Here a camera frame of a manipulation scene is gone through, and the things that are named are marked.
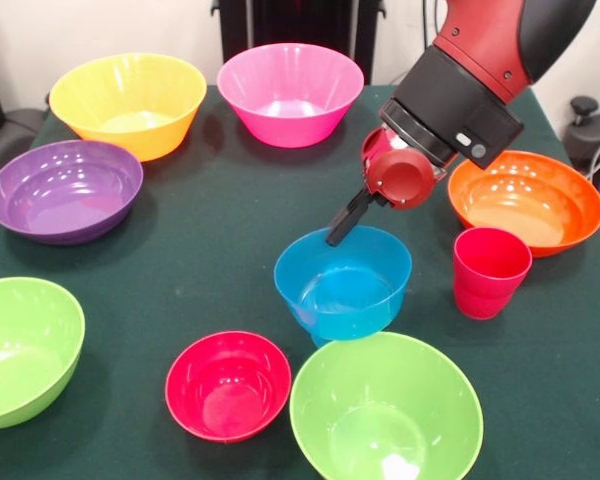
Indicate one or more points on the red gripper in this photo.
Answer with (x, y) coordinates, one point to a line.
(400, 180)

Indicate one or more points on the small blue plastic bowl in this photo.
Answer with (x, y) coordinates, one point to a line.
(395, 260)

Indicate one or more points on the blue plastic cup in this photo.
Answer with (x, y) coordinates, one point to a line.
(322, 342)

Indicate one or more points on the light green plastic bowl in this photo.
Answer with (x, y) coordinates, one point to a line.
(385, 400)
(25, 350)

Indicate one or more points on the small red plastic bowl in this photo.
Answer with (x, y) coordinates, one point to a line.
(225, 390)

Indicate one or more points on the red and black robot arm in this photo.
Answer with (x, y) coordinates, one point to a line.
(480, 75)

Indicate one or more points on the dark green table cloth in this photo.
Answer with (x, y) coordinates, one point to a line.
(230, 200)

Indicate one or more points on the large pink plastic bowl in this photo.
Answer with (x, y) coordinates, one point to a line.
(290, 75)

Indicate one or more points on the red plastic cup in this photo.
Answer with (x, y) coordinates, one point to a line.
(485, 290)

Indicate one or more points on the shallow orange plastic bowl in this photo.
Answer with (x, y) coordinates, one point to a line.
(540, 210)

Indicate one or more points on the large yellow-orange plastic bowl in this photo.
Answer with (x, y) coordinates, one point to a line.
(130, 85)

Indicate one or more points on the black floor stand base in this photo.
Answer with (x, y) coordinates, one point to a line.
(590, 135)

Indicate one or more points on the shallow purple plastic bowl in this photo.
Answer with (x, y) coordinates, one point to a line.
(65, 195)

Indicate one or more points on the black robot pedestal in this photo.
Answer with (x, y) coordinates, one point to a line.
(290, 22)

